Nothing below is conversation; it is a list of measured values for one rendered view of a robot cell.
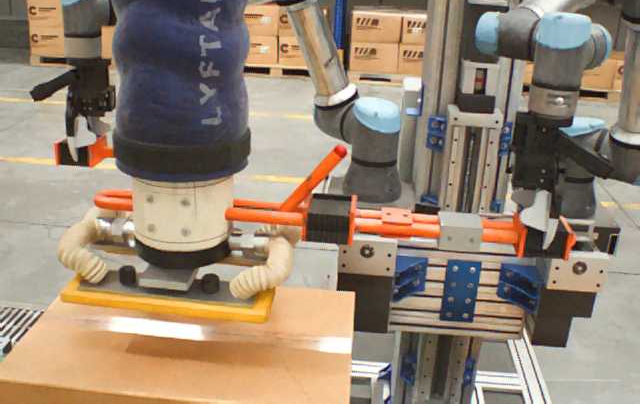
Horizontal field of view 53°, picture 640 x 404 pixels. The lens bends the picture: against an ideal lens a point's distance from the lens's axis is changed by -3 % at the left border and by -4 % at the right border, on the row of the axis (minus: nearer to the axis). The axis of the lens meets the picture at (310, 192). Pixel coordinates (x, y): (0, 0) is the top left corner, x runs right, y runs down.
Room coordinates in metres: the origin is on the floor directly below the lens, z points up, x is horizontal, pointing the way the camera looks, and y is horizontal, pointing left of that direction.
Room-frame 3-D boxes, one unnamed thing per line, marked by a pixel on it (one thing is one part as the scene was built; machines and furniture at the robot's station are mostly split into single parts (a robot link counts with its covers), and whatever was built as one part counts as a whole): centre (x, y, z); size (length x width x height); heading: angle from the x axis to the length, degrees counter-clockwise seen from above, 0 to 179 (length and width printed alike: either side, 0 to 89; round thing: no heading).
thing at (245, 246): (1.05, 0.22, 1.14); 0.34 x 0.25 x 0.06; 85
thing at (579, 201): (1.55, -0.65, 1.09); 0.15 x 0.15 x 0.10
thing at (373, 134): (1.60, -0.15, 1.20); 0.13 x 0.12 x 0.14; 34
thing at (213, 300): (0.95, 0.22, 1.10); 0.34 x 0.10 x 0.05; 85
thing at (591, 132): (1.55, -0.65, 1.20); 0.13 x 0.12 x 0.14; 51
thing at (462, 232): (1.01, -0.25, 1.20); 0.07 x 0.07 x 0.04; 85
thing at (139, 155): (1.05, 0.21, 1.32); 0.23 x 0.23 x 0.04
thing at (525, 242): (0.99, -0.38, 1.20); 0.08 x 0.07 x 0.05; 85
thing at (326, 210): (1.03, -0.03, 1.20); 0.10 x 0.08 x 0.06; 175
